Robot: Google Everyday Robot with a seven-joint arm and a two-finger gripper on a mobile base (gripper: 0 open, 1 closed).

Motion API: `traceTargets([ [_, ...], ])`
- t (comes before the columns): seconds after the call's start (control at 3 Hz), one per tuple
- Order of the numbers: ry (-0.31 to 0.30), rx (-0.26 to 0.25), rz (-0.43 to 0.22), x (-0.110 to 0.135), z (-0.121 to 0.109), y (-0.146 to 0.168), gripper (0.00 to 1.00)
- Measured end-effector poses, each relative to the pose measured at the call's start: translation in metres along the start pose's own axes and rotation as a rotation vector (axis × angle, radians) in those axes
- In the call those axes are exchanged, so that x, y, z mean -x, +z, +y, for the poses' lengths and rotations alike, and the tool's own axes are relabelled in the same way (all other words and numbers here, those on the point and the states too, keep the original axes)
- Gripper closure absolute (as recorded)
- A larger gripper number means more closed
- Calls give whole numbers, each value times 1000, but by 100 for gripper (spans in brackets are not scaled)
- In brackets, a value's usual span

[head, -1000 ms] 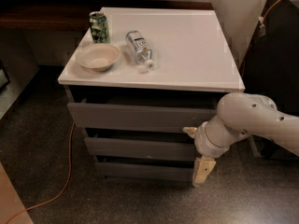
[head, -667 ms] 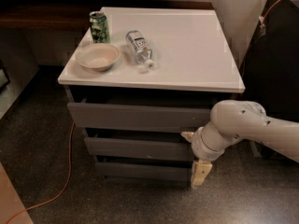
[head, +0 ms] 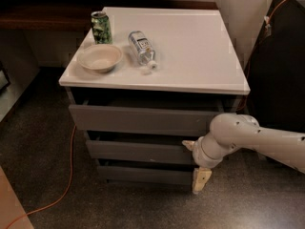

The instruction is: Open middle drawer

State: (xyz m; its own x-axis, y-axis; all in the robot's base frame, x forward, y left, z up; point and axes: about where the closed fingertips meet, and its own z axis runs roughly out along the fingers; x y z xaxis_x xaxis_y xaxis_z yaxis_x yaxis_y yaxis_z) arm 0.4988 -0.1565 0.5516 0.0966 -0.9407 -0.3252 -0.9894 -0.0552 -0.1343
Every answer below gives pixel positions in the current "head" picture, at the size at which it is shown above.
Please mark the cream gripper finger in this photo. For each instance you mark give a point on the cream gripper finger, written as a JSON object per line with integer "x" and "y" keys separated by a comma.
{"x": 189, "y": 144}
{"x": 200, "y": 178}

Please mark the grey drawer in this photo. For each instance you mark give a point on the grey drawer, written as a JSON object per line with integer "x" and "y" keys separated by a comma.
{"x": 144, "y": 172}
{"x": 135, "y": 120}
{"x": 164, "y": 149}

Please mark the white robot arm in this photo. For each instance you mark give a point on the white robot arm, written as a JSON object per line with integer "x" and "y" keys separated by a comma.
{"x": 231, "y": 132}

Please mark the white top drawer cabinet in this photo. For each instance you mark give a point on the white top drawer cabinet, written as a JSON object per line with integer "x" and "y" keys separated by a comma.
{"x": 197, "y": 66}

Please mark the grey top drawer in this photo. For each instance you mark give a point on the grey top drawer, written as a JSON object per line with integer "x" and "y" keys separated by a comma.
{"x": 135, "y": 120}

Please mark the grey bottom drawer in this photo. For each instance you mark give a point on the grey bottom drawer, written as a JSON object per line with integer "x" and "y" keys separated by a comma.
{"x": 144, "y": 172}

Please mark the clear plastic water bottle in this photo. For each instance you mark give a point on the clear plastic water bottle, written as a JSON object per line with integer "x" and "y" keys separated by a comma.
{"x": 142, "y": 49}

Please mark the dark cabinet on right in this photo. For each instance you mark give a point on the dark cabinet on right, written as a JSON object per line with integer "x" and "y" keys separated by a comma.
{"x": 277, "y": 68}

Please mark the cream paper bowl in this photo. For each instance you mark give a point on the cream paper bowl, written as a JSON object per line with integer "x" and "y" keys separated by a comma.
{"x": 100, "y": 58}

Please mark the green soda can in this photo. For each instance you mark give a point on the green soda can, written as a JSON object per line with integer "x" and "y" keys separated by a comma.
{"x": 101, "y": 27}

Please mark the dark wooden shelf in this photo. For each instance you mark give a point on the dark wooden shelf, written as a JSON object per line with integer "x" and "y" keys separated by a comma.
{"x": 75, "y": 15}

